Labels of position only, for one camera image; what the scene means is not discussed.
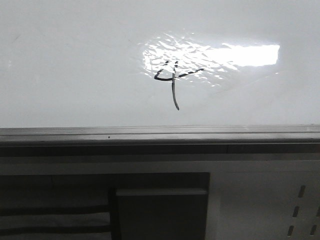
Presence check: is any white perforated metal cabinet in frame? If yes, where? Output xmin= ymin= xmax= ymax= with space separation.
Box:
xmin=0 ymin=153 xmax=320 ymax=240

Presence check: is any dark slatted shelf rack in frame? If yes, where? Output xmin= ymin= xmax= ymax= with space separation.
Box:
xmin=0 ymin=172 xmax=210 ymax=240

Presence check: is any white glossy whiteboard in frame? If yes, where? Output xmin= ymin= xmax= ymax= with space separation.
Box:
xmin=0 ymin=0 xmax=320 ymax=128

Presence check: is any dark grey box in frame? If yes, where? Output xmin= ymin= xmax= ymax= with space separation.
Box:
xmin=116 ymin=188 xmax=208 ymax=240

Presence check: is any grey aluminium marker tray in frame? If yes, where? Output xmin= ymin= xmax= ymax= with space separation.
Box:
xmin=0 ymin=124 xmax=320 ymax=157

